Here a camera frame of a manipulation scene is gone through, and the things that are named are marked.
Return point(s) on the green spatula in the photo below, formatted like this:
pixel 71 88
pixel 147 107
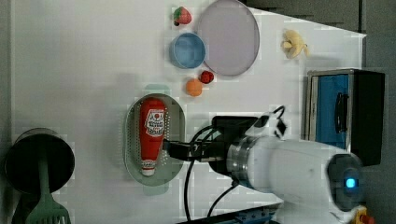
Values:
pixel 47 210

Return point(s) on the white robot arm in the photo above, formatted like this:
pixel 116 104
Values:
pixel 318 183

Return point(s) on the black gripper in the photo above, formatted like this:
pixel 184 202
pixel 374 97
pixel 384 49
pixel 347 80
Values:
pixel 211 144

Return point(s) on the black utensil holder cup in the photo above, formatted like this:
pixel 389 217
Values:
pixel 23 158

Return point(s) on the orange toy fruit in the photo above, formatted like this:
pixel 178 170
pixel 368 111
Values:
pixel 194 87

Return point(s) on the green oval strainer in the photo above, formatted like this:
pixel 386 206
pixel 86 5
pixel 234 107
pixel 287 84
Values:
pixel 167 168

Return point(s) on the small red strawberry toy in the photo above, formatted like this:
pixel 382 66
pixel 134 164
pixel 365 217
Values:
pixel 206 77

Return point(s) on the blue bowl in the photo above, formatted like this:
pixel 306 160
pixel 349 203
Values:
pixel 187 51

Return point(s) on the yellow plush banana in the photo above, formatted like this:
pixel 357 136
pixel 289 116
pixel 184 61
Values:
pixel 293 44

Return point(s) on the large red strawberry toy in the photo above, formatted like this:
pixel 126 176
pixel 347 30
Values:
pixel 182 16

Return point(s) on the grey round plate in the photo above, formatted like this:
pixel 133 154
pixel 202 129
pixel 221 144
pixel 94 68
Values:
pixel 231 36

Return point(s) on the red plush ketchup bottle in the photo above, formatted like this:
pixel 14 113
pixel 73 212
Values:
pixel 151 129

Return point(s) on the black toaster oven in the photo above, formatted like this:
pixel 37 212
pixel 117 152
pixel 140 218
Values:
pixel 345 108

